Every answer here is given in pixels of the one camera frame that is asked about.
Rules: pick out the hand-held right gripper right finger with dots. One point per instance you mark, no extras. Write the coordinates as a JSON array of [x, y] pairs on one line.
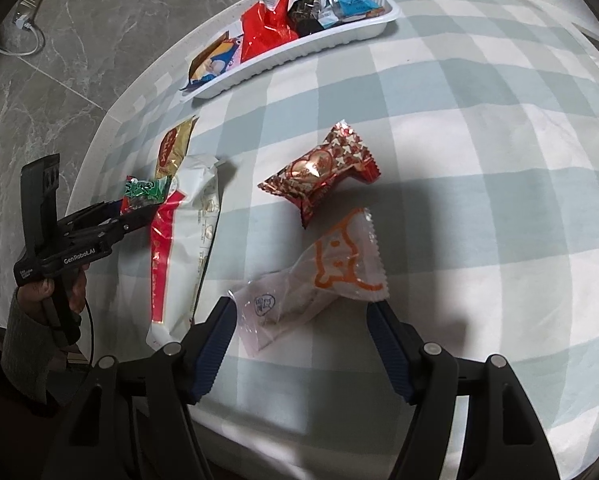
[[389, 355]]

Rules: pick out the long white red snack packet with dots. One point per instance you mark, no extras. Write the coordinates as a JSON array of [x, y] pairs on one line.
[[179, 260]]

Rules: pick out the green snack packet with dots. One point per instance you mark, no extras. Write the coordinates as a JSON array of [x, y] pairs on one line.
[[144, 191]]

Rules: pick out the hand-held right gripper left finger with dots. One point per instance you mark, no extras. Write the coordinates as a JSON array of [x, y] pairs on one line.
[[214, 350]]

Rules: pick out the blue yellow snack packet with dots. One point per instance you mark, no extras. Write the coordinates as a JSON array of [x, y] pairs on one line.
[[214, 62]]

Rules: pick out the person's left hand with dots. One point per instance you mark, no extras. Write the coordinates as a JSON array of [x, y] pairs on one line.
[[34, 297]]

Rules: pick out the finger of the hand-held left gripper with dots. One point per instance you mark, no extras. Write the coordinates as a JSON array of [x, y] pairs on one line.
[[134, 221], [104, 208]]

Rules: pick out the white plastic tray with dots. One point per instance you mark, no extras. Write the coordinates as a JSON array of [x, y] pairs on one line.
[[329, 42]]

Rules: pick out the black snack packet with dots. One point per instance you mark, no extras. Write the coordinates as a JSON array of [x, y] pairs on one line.
[[304, 15]]

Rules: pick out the gold snack packet red label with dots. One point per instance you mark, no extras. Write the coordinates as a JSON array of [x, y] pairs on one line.
[[174, 145]]

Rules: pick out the checked tablecloth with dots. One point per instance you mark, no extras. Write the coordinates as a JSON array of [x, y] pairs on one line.
[[479, 160]]

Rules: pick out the white orange cat-print packet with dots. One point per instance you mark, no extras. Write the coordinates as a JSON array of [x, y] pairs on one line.
[[304, 290]]

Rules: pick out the red heart-print snack packet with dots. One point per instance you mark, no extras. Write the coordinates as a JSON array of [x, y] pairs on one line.
[[319, 170]]

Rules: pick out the plain red snack packet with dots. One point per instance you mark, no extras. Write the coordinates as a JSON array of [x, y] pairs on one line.
[[264, 30]]

